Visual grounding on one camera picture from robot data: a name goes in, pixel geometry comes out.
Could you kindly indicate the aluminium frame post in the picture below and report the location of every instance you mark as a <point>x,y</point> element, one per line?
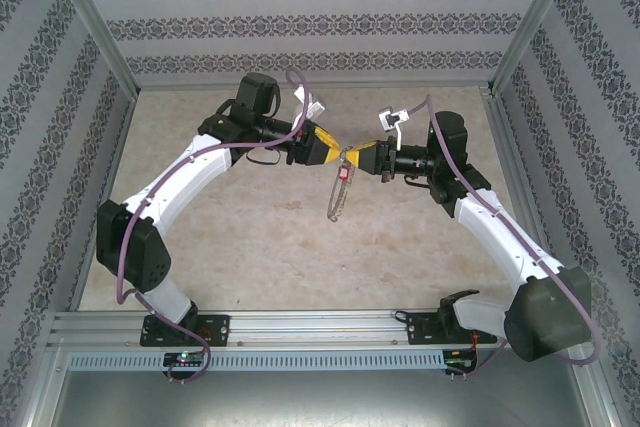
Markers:
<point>530,22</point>
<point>94,22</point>

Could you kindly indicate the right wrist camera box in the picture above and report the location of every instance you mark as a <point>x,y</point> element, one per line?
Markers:
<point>390,118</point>

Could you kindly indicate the narrow aluminium side rail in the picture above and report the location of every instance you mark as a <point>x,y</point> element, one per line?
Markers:
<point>106,187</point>

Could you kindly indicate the aluminium frame crossbar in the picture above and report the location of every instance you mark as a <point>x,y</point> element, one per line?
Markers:
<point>310,85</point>

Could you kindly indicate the silver key with red tag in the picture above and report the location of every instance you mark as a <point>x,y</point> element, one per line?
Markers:
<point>343,173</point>

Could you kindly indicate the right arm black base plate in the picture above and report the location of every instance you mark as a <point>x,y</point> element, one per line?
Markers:
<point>420,329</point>

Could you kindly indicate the aluminium frame bar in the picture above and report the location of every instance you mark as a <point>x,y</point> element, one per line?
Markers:
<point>595,392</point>
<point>42,387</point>

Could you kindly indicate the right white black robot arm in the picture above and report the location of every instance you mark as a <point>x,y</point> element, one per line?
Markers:
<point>545,317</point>

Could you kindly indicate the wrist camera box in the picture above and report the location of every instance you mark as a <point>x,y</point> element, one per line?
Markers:
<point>390,118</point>
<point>314,109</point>

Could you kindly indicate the grey metal panel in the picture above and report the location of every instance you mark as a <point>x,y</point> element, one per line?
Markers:
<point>320,402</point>

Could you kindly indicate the wide aluminium side rail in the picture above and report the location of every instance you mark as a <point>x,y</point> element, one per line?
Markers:
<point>510,147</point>

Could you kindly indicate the aluminium mounting rail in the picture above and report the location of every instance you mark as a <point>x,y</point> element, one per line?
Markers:
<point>315,329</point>

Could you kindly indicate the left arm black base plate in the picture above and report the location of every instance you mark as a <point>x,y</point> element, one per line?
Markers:
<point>215,329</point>

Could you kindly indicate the large metal keyring with rings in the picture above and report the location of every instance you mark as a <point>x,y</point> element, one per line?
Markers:
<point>344,197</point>

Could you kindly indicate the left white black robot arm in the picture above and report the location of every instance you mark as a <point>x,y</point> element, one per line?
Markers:
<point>192,179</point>

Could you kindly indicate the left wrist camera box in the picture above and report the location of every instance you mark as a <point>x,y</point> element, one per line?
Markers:
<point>314,109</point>

